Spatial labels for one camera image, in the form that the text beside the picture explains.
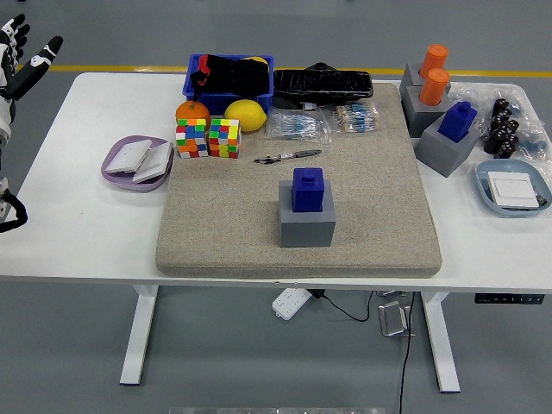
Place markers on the yellow object in bin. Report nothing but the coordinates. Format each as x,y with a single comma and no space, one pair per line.
259,59

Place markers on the black table control panel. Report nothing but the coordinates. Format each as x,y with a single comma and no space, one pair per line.
509,299

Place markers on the blue square seal with knob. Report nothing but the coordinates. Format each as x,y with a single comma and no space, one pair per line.
307,192

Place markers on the clear bag of blue resistors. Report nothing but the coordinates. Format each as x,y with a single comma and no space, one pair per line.
297,126

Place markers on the orange cylinder seal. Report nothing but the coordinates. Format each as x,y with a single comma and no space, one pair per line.
433,88
434,60

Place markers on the black wrapped keyboard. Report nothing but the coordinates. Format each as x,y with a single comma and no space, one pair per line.
323,84

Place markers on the grey holder block round hole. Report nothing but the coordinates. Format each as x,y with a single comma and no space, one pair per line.
409,79
418,116

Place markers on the colourful puzzle cube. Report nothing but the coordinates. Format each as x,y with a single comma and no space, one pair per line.
224,138
192,139

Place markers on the grey tilted seal holder block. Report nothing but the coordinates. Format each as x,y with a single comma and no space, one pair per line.
444,155

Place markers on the clear bag of tan resistors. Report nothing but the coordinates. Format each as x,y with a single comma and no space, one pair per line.
355,117

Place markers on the white wall switch panel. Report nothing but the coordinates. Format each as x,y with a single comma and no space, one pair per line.
155,163
127,156

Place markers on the grey-brown mat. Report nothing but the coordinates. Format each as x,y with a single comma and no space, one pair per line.
224,224

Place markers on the white table leg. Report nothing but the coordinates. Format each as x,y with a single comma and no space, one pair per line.
442,345
138,336

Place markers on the silver metal bracket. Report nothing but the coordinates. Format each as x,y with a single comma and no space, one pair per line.
392,321

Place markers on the yellow lemon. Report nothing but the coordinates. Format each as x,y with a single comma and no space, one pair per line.
246,115

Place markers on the large white switch panel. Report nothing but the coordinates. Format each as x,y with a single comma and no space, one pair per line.
513,190

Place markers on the white and black robot left hand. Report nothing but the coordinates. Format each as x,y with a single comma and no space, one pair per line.
26,73

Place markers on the black capacitors cluster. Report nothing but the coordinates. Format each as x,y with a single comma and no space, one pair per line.
500,138

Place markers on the blue plastic bin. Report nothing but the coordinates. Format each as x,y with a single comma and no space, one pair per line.
241,99

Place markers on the white power strip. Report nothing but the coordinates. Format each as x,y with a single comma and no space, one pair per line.
290,304

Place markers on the purple plate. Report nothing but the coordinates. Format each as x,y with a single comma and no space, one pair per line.
129,186

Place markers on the grey square seal holder block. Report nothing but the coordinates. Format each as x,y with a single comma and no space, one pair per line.
307,230

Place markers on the orange fruit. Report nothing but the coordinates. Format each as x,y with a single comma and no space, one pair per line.
192,112

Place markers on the small metal pliers tool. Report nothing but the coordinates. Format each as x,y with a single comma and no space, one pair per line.
302,153

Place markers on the small circuit part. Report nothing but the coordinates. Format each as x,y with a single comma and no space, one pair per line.
540,199

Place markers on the light blue plate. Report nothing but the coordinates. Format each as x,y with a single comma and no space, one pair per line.
483,181

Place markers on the blue seal with tall knob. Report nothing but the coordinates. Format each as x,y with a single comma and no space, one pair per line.
457,123

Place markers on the clear plastic bag of parts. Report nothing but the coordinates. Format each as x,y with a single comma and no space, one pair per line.
535,129

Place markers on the black cloth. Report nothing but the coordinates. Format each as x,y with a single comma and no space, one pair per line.
241,75

